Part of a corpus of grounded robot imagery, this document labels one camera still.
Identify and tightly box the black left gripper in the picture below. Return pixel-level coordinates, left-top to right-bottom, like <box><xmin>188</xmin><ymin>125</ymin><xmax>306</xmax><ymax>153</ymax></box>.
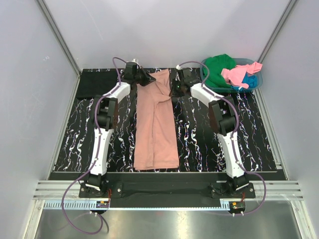
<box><xmin>133</xmin><ymin>67</ymin><xmax>155</xmax><ymax>87</ymax></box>

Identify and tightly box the dusty pink t shirt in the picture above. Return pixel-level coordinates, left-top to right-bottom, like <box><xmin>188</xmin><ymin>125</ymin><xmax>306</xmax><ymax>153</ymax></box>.
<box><xmin>134</xmin><ymin>69</ymin><xmax>179</xmax><ymax>171</ymax></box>

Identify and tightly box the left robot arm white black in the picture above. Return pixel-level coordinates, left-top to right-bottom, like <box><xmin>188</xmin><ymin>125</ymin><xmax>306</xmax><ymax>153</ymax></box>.
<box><xmin>84</xmin><ymin>59</ymin><xmax>155</xmax><ymax>197</ymax></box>

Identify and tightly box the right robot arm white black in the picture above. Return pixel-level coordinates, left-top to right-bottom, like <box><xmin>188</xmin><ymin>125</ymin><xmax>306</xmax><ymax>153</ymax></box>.
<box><xmin>171</xmin><ymin>66</ymin><xmax>249</xmax><ymax>198</ymax></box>

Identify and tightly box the green t shirt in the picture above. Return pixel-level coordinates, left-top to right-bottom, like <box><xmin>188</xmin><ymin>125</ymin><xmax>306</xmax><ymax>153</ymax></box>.
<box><xmin>204</xmin><ymin>54</ymin><xmax>236</xmax><ymax>89</ymax></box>

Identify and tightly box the folded black t shirt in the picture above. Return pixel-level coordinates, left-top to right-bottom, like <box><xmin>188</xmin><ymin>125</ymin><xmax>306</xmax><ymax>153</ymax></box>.
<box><xmin>75</xmin><ymin>69</ymin><xmax>118</xmax><ymax>100</ymax></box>

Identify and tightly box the bright pink t shirt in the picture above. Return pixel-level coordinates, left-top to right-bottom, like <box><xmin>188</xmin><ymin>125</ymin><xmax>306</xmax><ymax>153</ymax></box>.
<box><xmin>221</xmin><ymin>62</ymin><xmax>263</xmax><ymax>89</ymax></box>

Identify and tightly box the blue plastic laundry basket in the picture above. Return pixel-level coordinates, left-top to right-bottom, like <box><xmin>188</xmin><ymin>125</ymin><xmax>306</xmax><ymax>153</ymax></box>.
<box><xmin>208</xmin><ymin>58</ymin><xmax>263</xmax><ymax>94</ymax></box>

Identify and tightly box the blue t shirt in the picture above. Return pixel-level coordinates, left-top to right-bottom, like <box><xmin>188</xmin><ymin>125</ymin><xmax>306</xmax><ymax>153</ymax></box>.
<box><xmin>231</xmin><ymin>73</ymin><xmax>258</xmax><ymax>91</ymax></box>

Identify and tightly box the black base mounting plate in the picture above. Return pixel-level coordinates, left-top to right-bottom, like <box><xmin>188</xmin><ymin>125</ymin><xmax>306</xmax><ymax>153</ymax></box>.
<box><xmin>79</xmin><ymin>172</ymin><xmax>256</xmax><ymax>209</ymax></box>

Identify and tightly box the right orange connector box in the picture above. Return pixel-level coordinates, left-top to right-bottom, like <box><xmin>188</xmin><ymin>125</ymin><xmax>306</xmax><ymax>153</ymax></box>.
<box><xmin>231</xmin><ymin>201</ymin><xmax>246</xmax><ymax>210</ymax></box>

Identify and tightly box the orange connector box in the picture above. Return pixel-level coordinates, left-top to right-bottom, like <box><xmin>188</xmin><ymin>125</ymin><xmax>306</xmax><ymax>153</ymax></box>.
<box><xmin>96</xmin><ymin>201</ymin><xmax>110</xmax><ymax>208</ymax></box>
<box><xmin>231</xmin><ymin>201</ymin><xmax>246</xmax><ymax>210</ymax></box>

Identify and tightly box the left orange connector box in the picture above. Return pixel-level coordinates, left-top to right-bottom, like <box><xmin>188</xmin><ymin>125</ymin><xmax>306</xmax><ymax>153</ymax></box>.
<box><xmin>96</xmin><ymin>201</ymin><xmax>110</xmax><ymax>208</ymax></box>

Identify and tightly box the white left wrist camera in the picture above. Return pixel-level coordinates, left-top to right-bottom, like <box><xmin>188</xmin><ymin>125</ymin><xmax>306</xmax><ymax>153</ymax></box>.
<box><xmin>131</xmin><ymin>58</ymin><xmax>139</xmax><ymax>65</ymax></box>

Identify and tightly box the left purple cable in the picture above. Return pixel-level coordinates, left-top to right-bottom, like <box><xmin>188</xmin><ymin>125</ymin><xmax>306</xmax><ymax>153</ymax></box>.
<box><xmin>61</xmin><ymin>57</ymin><xmax>132</xmax><ymax>235</ymax></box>

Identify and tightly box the purple cable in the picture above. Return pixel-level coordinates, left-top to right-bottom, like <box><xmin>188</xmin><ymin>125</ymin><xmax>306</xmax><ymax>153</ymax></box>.
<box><xmin>178</xmin><ymin>61</ymin><xmax>267</xmax><ymax>215</ymax></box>
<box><xmin>61</xmin><ymin>57</ymin><xmax>132</xmax><ymax>235</ymax></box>

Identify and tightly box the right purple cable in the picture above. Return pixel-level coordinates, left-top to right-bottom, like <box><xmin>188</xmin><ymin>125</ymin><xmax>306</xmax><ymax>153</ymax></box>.
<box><xmin>178</xmin><ymin>61</ymin><xmax>267</xmax><ymax>215</ymax></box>

